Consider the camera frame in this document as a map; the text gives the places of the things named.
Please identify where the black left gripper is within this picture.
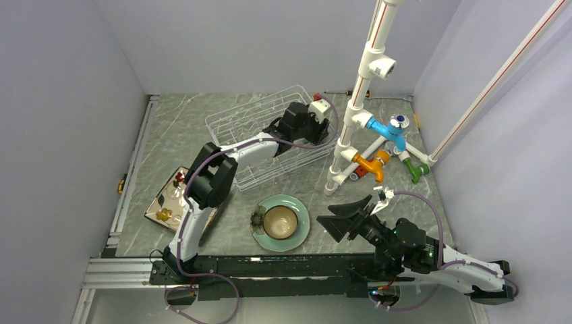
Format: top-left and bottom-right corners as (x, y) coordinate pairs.
(293, 106), (331, 146)

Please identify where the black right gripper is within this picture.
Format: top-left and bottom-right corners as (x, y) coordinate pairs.
(316, 194), (400, 260)

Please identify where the brown patterned ceramic bowl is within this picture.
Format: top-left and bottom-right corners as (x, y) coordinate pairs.
(262, 206), (298, 240)

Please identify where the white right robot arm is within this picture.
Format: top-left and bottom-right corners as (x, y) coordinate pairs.
(317, 190), (519, 305)

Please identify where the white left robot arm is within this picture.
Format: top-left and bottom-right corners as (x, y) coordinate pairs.
(162, 97), (339, 284)

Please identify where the orange pipe fitting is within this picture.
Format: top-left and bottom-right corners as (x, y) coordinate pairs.
(351, 150), (391, 184)

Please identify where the green pipe fitting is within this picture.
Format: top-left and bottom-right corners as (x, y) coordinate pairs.
(402, 158), (431, 184)

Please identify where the teal flower ceramic plate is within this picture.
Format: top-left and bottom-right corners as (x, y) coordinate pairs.
(250, 194), (311, 252)

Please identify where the blue pipe valve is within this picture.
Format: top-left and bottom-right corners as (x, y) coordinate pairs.
(366, 115), (410, 153)

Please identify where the brown rectangular floral plate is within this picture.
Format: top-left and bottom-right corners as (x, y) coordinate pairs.
(144, 166), (225, 238)

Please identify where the white diagonal PVC pipe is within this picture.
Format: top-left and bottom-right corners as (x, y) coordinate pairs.
(426, 0), (571, 167)

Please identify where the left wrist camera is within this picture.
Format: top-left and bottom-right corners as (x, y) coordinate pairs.
(308, 93), (332, 124)

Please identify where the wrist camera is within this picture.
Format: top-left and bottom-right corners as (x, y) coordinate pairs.
(308, 93), (332, 124)
(371, 186), (395, 215)

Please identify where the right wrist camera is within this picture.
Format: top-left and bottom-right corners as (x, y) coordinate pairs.
(371, 186), (395, 215)

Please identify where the white wire dish rack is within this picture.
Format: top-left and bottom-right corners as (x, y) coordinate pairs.
(205, 85), (338, 191)

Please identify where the yellow handled screwdriver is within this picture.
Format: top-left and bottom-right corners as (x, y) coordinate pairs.
(324, 90), (370, 99)

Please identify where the white PVC pipe frame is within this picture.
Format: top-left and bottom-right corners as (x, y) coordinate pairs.
(322, 0), (441, 196)

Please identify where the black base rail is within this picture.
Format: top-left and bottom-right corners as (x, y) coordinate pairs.
(149, 253), (394, 301)

